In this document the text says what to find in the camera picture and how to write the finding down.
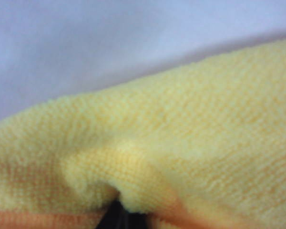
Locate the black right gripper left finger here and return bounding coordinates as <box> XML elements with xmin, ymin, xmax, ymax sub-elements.
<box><xmin>97</xmin><ymin>199</ymin><xmax>122</xmax><ymax>229</ymax></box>

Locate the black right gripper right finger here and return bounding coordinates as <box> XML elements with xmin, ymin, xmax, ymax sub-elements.
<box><xmin>121</xmin><ymin>204</ymin><xmax>134</xmax><ymax>229</ymax></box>

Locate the yellow microfibre rag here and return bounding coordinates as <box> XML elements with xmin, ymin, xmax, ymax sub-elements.
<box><xmin>0</xmin><ymin>37</ymin><xmax>286</xmax><ymax>229</ymax></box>

